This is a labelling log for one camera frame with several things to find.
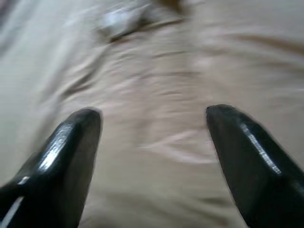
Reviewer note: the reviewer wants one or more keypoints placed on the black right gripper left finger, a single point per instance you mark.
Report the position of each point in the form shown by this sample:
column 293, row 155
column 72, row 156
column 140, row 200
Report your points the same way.
column 59, row 171

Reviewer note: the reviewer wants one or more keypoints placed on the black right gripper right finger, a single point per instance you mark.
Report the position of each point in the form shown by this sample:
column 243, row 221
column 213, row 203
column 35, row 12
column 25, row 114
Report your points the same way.
column 256, row 180

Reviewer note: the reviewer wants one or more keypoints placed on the floral patterned bed sheet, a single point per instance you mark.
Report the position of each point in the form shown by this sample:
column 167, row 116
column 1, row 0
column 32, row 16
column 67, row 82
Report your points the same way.
column 154, row 95

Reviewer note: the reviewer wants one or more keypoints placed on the white crumpled cloth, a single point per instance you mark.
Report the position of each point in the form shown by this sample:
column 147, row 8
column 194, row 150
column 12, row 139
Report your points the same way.
column 121, row 21

